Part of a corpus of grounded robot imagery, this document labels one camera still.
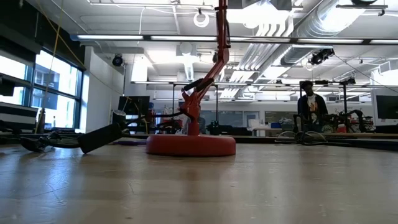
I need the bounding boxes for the black lamp power cord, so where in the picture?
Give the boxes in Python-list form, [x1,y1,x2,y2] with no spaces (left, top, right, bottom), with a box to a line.
[20,108,187,155]

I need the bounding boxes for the red desk lamp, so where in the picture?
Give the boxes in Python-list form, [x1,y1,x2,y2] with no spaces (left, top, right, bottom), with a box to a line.
[145,0,237,157]

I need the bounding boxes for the white ceiling ring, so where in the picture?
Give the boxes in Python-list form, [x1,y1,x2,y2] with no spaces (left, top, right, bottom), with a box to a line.
[193,11,211,29]

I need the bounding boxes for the black monitor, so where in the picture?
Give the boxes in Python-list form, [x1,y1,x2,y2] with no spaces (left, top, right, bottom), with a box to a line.
[375,95,398,120]
[118,95,150,116]

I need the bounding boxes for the yellow cable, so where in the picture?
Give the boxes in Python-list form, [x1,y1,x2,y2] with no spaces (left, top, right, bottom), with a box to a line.
[34,0,88,134]

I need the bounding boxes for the long ceiling light bar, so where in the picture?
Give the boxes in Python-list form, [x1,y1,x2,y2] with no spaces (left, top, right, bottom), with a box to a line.
[70,33,398,45]

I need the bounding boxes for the ribbed silver ventilation duct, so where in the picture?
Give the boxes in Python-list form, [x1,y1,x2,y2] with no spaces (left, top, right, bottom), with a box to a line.
[280,45,334,67]

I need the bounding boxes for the black eyeglasses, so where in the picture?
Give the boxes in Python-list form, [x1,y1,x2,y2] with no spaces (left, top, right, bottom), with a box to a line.
[275,130,328,146]

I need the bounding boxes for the person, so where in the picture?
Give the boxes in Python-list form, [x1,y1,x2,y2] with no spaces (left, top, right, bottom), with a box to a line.
[297,80,329,134]

